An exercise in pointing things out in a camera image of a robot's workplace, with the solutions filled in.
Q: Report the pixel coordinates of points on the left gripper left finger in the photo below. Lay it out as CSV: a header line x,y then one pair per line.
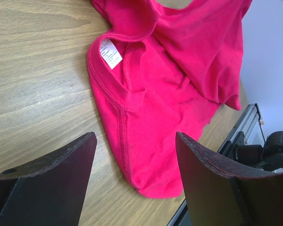
x,y
50,190

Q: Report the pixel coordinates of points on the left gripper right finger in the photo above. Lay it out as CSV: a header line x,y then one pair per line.
x,y
222,192

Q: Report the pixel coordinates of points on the red t shirt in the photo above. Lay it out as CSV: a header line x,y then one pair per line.
x,y
161,70

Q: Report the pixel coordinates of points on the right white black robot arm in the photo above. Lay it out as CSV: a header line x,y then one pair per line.
x,y
268,157

